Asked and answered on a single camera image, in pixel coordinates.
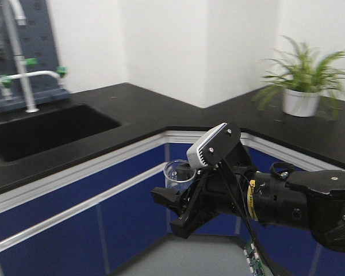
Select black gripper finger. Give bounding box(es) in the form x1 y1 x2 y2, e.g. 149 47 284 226
170 201 216 239
151 187 193 214

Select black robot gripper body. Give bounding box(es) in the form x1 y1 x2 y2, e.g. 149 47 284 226
189 141 252 225

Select small clear glass beaker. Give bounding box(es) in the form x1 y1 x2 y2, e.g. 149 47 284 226
163 159 197 192

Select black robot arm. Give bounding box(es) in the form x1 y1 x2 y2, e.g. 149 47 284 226
151 137 345 252

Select green circuit board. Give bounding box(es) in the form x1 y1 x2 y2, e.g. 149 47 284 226
243 239 273 276

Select white plant pot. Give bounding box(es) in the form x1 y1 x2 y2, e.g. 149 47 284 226
282 89 321 117

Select green potted plant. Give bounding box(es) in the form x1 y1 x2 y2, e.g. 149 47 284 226
252 36 345 120

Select black lab sink basin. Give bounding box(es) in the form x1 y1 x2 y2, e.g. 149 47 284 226
0 104 121 162

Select grey blue pegboard rack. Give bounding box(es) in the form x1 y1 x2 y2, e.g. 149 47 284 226
0 0 70 113

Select white lab faucet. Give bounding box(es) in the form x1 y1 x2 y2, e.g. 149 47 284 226
0 0 68 113

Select black camera cable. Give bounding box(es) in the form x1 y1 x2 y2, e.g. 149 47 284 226
218 160 294 276

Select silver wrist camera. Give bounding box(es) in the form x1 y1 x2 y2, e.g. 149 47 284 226
186 122 241 170

